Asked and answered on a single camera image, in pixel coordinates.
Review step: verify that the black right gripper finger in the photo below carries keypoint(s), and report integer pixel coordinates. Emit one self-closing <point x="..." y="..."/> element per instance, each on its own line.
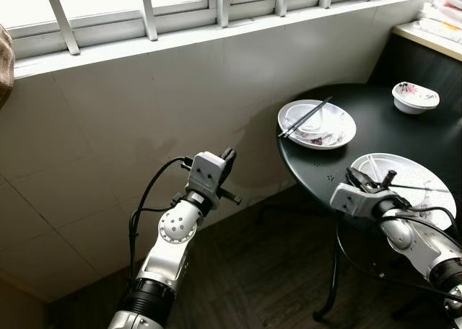
<point x="357" y="179"/>

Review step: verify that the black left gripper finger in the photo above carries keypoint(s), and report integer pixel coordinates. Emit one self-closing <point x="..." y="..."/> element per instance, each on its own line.
<point x="229" y="163"/>

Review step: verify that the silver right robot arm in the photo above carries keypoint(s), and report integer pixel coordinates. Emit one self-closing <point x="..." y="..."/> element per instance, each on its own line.
<point x="404" y="235"/>

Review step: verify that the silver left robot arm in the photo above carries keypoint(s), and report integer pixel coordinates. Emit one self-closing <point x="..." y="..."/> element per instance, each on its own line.
<point x="173" y="228"/>

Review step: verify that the white floral plate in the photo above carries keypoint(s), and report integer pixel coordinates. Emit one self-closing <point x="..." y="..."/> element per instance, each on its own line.
<point x="343" y="130"/>
<point x="415" y="174"/>

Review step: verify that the dark chopstick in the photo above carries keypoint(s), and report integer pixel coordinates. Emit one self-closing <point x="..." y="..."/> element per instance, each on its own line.
<point x="426" y="190"/>
<point x="303" y="123"/>
<point x="307" y="117"/>

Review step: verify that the black round table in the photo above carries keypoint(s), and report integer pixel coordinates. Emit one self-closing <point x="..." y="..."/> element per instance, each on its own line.
<point x="375" y="138"/>

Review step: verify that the small white floral bowl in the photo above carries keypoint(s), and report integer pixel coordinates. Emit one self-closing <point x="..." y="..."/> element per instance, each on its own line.
<point x="415" y="99"/>

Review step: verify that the dark cabinet with wooden top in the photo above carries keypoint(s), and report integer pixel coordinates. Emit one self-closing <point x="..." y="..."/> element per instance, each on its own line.
<point x="411" y="58"/>

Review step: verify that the brown cloth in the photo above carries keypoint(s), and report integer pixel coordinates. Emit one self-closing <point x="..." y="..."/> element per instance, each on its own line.
<point x="4" y="69"/>

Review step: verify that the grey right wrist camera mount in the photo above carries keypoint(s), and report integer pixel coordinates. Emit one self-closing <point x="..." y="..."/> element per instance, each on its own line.
<point x="355" y="200"/>

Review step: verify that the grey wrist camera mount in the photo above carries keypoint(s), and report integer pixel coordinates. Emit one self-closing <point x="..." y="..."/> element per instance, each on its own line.
<point x="206" y="172"/>
<point x="355" y="200"/>

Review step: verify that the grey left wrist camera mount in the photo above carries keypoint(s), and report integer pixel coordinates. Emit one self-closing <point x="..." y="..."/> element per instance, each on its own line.
<point x="206" y="172"/>

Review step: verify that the white barred window frame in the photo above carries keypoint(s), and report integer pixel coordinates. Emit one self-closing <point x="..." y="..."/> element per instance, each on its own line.
<point x="180" y="26"/>

